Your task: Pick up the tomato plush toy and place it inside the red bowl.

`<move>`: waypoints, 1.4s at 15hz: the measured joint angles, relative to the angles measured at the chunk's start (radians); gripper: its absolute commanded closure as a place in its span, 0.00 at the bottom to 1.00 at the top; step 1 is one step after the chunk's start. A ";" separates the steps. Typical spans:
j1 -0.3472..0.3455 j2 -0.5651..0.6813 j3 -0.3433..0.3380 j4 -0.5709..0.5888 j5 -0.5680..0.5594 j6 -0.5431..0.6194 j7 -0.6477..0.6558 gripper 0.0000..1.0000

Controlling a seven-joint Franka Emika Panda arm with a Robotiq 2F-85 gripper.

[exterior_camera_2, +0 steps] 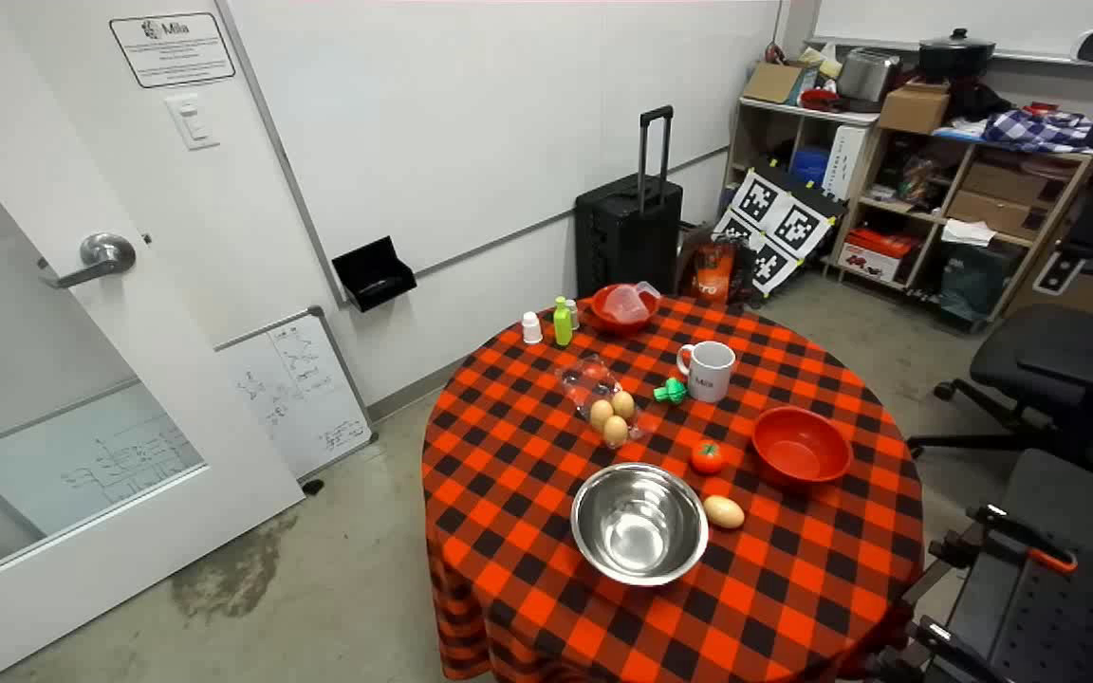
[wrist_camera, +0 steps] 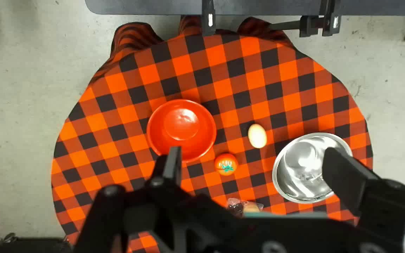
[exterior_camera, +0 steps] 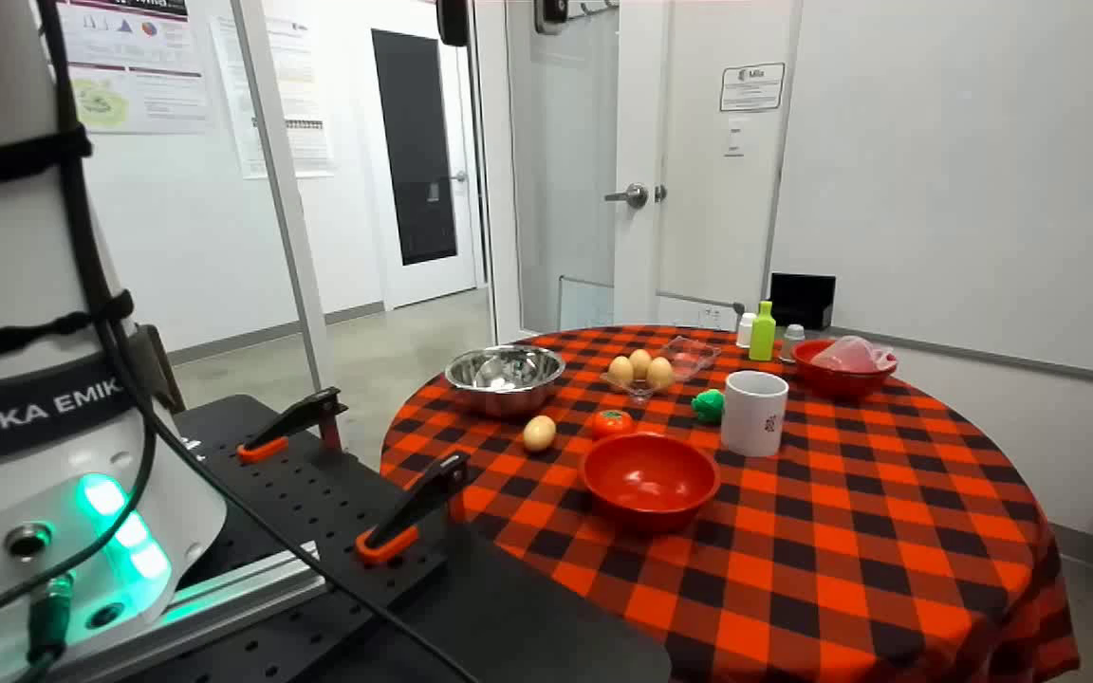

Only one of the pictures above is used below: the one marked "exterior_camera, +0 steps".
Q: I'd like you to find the red tomato plush toy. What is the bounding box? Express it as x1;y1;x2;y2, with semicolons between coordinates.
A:
586;407;641;445

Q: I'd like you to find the stainless steel bowl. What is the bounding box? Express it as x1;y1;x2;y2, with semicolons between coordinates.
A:
439;341;569;421

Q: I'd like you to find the beige egg toy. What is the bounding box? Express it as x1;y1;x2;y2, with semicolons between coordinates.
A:
521;412;560;455

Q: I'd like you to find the empty red bowl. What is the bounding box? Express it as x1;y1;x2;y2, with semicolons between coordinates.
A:
578;430;725;533

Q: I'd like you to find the green plush toy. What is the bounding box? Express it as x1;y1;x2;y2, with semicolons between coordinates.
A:
686;387;727;426

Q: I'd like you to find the red bowl with pink item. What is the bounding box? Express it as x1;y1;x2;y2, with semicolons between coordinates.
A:
788;336;904;407

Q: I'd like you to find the pink plush item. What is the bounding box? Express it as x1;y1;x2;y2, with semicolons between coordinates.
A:
808;333;899;376

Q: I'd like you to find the white door with dark window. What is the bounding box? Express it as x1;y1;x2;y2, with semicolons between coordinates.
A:
338;0;484;316

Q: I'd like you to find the black orange spring clamp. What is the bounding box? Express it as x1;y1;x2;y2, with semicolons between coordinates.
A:
353;447;474;570
235;387;349;469

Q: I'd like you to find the green squeeze bottle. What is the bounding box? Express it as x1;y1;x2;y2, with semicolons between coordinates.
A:
749;295;782;369

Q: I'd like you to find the white mug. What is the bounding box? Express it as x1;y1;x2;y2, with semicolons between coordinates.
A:
717;369;793;459

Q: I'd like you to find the black perforated mounting board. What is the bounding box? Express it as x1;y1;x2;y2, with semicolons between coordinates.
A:
126;392;675;683

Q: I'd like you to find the white door sign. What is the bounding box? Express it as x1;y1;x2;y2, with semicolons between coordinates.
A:
717;56;788;118

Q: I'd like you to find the paper notice sheet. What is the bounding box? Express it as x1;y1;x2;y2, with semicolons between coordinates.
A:
258;0;338;177

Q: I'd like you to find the red black checkered tablecloth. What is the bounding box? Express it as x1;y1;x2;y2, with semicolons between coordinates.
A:
377;321;1085;683

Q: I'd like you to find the white board panel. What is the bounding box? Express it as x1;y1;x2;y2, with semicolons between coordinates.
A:
769;0;1093;387

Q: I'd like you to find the silver door handle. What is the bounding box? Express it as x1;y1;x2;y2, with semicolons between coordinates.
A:
603;183;653;213

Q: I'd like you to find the grey metal frame post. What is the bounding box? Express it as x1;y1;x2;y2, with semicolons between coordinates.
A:
231;0;338;395

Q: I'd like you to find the wall poster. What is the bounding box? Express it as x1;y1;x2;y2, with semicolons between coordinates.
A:
58;0;216;136

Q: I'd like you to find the green cable plug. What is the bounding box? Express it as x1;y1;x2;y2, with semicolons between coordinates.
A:
25;574;75;667

